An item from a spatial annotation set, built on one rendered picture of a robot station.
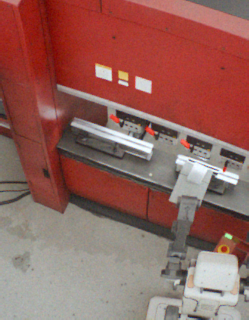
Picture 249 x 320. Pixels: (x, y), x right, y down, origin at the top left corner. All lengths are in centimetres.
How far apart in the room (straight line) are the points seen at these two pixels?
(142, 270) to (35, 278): 77
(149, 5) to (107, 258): 234
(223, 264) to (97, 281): 157
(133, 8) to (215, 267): 129
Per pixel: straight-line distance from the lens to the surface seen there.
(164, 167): 370
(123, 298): 431
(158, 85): 299
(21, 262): 444
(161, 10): 251
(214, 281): 298
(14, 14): 263
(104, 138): 370
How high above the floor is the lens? 418
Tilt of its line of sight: 62 degrees down
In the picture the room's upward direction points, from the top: straight up
